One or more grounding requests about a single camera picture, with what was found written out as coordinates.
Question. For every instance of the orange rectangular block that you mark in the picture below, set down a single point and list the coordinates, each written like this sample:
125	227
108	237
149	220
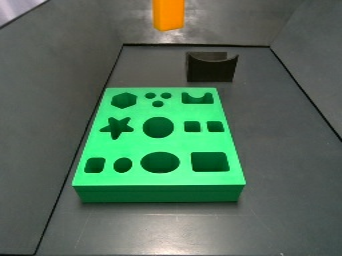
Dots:
168	14

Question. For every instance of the black curved holder stand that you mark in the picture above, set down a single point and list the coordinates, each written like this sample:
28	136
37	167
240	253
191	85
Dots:
210	66

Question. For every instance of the green foam shape board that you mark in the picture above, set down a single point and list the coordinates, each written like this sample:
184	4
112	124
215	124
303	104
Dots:
159	147

